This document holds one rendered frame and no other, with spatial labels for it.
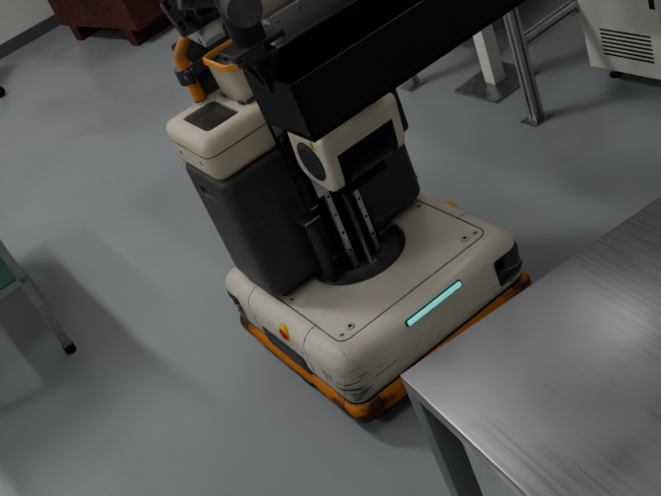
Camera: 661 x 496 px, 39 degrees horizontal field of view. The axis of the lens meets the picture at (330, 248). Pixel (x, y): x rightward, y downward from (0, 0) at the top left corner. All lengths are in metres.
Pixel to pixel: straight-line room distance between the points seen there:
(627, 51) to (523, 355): 2.19
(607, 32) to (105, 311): 2.03
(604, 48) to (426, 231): 1.21
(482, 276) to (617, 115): 1.11
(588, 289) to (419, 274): 1.04
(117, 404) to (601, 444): 2.01
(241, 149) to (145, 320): 1.13
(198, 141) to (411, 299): 0.66
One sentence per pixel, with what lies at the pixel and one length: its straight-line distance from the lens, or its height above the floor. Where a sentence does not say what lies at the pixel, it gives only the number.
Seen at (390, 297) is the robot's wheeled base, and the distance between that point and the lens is 2.38.
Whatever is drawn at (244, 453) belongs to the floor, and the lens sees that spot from 2.59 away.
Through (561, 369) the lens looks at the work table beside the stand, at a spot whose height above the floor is 0.80.
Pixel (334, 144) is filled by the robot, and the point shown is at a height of 0.78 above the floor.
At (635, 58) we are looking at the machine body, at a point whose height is 0.13.
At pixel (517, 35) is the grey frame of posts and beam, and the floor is 0.35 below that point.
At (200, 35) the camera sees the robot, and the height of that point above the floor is 1.13.
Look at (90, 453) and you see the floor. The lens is 2.90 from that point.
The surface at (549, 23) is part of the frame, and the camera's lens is 3.39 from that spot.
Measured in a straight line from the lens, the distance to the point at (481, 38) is 3.65.
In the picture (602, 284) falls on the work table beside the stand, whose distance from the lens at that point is 1.44.
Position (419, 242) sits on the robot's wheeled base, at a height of 0.28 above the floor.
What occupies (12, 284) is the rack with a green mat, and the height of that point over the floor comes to 0.34.
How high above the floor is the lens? 1.74
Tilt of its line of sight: 33 degrees down
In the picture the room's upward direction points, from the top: 24 degrees counter-clockwise
